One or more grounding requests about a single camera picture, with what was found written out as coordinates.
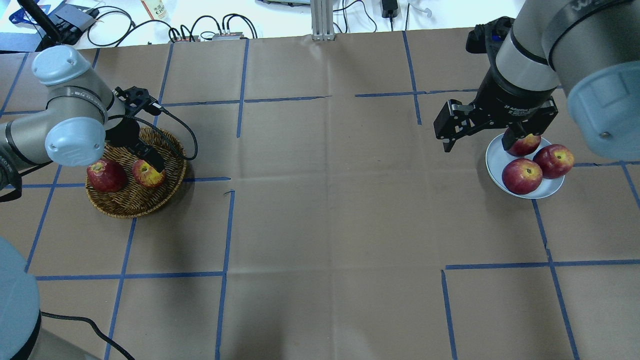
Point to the red apple plate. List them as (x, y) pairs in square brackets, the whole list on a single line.
[(525, 146), (522, 176)]

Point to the aluminium frame post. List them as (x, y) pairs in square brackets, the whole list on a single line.
[(322, 28)]

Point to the red apple plate front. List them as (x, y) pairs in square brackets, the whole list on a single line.
[(522, 176)]

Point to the dark red basket apple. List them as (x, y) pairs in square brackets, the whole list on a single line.
[(107, 176)]

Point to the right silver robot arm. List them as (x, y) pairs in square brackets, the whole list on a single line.
[(589, 48)]

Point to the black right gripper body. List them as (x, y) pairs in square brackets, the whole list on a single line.
[(511, 104)]

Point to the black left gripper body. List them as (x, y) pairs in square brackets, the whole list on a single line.
[(123, 133)]

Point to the clear plastic bottle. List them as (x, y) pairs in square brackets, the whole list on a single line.
[(155, 9)]

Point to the red apple plate back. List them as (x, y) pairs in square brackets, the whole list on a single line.
[(525, 146)]

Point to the red apple plate side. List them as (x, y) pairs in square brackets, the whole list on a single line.
[(554, 160)]

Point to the black power adapter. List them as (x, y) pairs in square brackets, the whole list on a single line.
[(389, 9)]

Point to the woven wicker basket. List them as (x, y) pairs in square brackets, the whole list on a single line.
[(135, 200)]

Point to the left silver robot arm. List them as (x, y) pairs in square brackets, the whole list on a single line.
[(81, 116)]

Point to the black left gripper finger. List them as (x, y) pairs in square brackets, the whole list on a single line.
[(151, 156)]

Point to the yellow-red apple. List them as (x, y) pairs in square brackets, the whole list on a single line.
[(146, 175)]

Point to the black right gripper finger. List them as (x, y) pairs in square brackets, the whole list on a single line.
[(454, 121), (511, 136)]

